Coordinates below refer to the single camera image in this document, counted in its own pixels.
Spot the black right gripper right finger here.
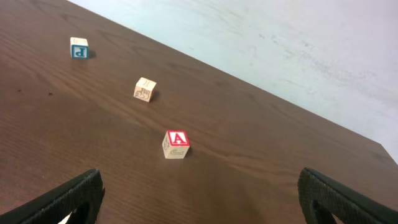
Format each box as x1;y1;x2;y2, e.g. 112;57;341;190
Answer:
297;167;397;224

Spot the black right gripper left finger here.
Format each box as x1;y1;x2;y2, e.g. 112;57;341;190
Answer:
1;169;104;224

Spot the red letter A block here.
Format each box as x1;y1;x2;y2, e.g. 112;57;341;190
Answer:
162;130;190;159

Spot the plain engraved wooden block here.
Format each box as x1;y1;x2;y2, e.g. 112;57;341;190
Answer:
133;77;157;102

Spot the blue letter P block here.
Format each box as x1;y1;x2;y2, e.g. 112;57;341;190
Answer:
70;37;90;59

